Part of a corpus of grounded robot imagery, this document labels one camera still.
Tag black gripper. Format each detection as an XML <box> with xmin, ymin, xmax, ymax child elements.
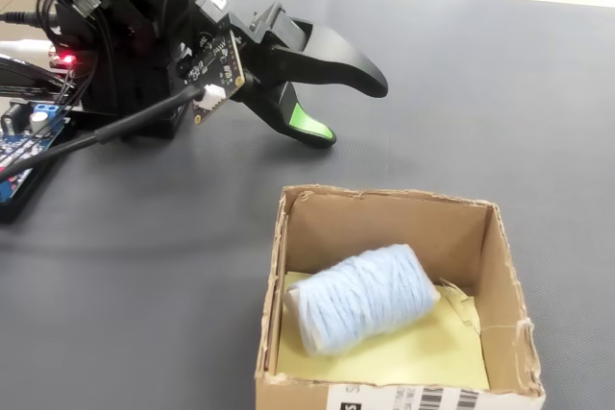
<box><xmin>225</xmin><ymin>0</ymin><xmax>389</xmax><ymax>150</ymax></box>

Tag light blue yarn block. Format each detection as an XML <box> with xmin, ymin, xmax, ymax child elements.
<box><xmin>283</xmin><ymin>242</ymin><xmax>442</xmax><ymax>358</ymax></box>

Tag open cardboard box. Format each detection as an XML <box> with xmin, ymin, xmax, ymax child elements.
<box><xmin>253</xmin><ymin>182</ymin><xmax>547</xmax><ymax>410</ymax></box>

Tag black textured mat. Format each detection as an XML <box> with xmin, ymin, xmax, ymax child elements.
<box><xmin>0</xmin><ymin>0</ymin><xmax>615</xmax><ymax>410</ymax></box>

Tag motor controller board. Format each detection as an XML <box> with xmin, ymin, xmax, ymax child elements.
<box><xmin>47</xmin><ymin>47</ymin><xmax>81</xmax><ymax>70</ymax></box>

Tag yellow paper sheet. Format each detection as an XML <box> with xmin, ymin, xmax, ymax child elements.
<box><xmin>276</xmin><ymin>270</ymin><xmax>491</xmax><ymax>390</ymax></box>

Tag black power plug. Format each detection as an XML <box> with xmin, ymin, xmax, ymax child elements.
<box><xmin>0</xmin><ymin>9</ymin><xmax>62</xmax><ymax>31</ymax></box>

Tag white barcode label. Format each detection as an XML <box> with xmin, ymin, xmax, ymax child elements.
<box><xmin>326</xmin><ymin>383</ymin><xmax>499</xmax><ymax>410</ymax></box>

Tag blue circuit board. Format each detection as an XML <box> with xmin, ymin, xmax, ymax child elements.
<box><xmin>0</xmin><ymin>101</ymin><xmax>73</xmax><ymax>205</ymax></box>
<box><xmin>0</xmin><ymin>109</ymin><xmax>81</xmax><ymax>225</ymax></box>

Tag black camera circuit board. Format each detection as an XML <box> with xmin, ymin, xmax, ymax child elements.
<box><xmin>184</xmin><ymin>29</ymin><xmax>248</xmax><ymax>126</ymax></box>

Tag thick black camera cable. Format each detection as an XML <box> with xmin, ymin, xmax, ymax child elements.
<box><xmin>0</xmin><ymin>85</ymin><xmax>227</xmax><ymax>179</ymax></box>

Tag black servo cable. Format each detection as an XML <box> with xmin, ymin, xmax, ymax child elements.
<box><xmin>36</xmin><ymin>0</ymin><xmax>121</xmax><ymax>116</ymax></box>

